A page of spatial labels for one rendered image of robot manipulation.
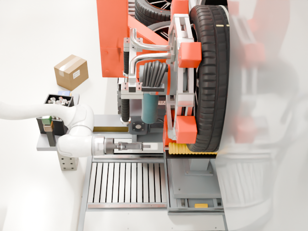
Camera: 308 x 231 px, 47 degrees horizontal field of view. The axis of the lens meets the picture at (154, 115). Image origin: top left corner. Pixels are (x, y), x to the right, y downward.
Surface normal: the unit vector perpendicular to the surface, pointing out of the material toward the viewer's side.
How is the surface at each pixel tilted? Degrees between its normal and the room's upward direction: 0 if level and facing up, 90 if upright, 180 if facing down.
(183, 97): 45
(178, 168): 0
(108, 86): 0
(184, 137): 90
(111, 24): 90
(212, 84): 54
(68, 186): 0
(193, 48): 35
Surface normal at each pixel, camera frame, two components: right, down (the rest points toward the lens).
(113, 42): 0.04, 0.69
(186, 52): 0.05, -0.19
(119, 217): 0.04, -0.72
